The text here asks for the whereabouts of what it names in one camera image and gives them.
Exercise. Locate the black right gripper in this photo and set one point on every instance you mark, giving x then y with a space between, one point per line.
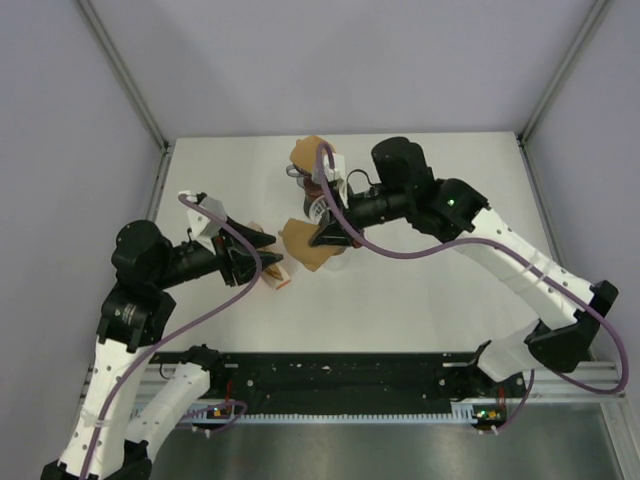
331 233

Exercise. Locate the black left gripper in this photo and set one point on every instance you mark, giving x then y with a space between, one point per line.
234 254

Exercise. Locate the brown paper coffee filter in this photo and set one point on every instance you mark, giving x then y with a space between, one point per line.
303 154

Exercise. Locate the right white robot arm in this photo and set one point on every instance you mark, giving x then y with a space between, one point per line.
570 310

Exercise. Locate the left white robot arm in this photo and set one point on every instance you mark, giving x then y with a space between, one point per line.
107 442

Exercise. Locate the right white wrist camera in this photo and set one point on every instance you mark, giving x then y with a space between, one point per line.
335 176

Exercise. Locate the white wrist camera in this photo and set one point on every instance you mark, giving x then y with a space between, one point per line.
335 176
205 215

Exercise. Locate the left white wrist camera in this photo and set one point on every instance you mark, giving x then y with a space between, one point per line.
205 215

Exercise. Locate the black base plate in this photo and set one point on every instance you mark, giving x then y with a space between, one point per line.
355 383

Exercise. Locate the aluminium frame rail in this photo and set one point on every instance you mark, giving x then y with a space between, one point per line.
121 72

